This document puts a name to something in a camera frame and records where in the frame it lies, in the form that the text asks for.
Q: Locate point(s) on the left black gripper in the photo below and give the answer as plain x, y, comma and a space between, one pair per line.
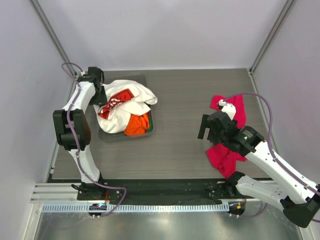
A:
102, 100

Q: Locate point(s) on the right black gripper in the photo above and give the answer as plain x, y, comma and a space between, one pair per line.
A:
205, 124

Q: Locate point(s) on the white t shirt red print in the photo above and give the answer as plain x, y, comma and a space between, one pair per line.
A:
125, 98

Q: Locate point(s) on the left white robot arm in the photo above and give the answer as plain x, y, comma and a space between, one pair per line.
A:
72, 129

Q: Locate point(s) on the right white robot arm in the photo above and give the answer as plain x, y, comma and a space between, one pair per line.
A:
296, 196

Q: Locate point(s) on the green t shirt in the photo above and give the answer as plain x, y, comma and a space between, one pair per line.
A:
151, 125

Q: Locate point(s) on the orange t shirt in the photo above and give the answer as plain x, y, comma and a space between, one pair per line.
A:
137, 125

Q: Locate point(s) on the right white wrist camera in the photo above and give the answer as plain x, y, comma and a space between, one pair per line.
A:
227, 108

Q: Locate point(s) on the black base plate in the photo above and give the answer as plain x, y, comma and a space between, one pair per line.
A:
158, 192

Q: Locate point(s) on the left aluminium frame post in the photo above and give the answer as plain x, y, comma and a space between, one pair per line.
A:
49, 29

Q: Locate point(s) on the aluminium frame post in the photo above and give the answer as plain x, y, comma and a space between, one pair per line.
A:
49, 29
285, 10

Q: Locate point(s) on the white slotted cable duct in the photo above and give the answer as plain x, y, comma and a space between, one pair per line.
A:
104, 208

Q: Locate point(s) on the aluminium front rail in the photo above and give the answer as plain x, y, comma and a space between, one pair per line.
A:
49, 192

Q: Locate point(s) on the right aluminium frame post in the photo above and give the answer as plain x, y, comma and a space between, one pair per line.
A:
285, 10

